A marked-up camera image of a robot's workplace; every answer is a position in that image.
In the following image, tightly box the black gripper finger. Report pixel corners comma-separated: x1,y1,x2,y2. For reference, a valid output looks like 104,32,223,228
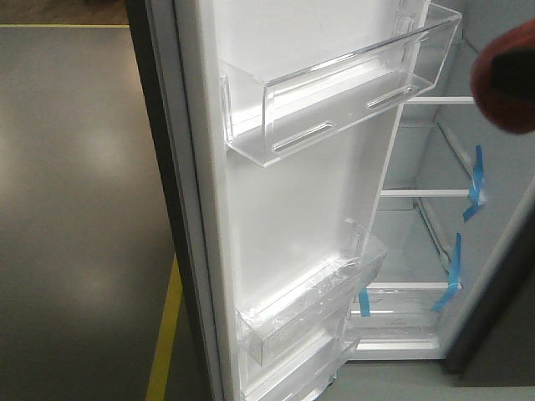
491,47,534,100

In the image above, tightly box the red apple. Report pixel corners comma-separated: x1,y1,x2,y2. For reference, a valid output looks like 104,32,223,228
470,18,534,135

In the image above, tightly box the open fridge body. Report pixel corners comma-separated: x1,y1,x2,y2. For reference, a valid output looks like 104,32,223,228
348,1,534,373

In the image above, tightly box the fridge door white inside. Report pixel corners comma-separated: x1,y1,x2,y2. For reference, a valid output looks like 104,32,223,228
126,1,404,400

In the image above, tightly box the clear upper door bin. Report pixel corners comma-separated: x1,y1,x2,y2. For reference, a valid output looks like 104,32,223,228
215,1,462,167

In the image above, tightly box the clear door bin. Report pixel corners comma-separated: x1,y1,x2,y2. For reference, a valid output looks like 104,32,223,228
215,1,462,167
236,221,388,366

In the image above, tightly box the clear lower door bin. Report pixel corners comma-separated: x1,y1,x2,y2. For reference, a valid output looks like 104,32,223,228
236,221,388,366

